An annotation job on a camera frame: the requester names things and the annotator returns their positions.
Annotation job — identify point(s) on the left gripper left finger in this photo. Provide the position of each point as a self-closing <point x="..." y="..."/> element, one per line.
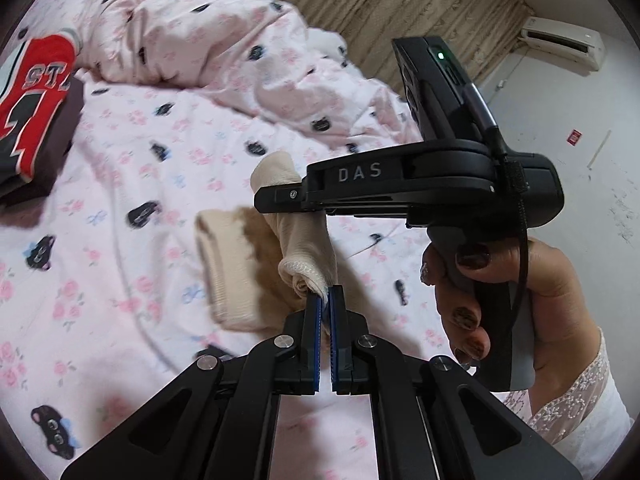
<point x="300" y="369"/>

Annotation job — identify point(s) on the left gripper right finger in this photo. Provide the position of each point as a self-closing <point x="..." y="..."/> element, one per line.
<point x="349" y="372"/>

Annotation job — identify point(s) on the beige knit garment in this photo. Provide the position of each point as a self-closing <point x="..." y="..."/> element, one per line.
<point x="259" y="268"/>

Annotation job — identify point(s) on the white lace sleeve forearm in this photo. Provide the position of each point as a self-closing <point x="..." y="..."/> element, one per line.
<point x="587" y="424"/>

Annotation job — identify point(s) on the beige striped curtain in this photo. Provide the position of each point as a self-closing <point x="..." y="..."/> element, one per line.
<point x="481" y="33"/>

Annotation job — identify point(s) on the pink cat print duvet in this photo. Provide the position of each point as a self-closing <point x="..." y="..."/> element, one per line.
<point x="258" y="57"/>

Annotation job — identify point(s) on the red black white jersey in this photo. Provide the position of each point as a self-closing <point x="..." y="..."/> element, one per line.
<point x="34" y="83"/>

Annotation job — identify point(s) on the white wall air conditioner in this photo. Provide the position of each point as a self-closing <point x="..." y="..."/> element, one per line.
<point x="575" y="43"/>

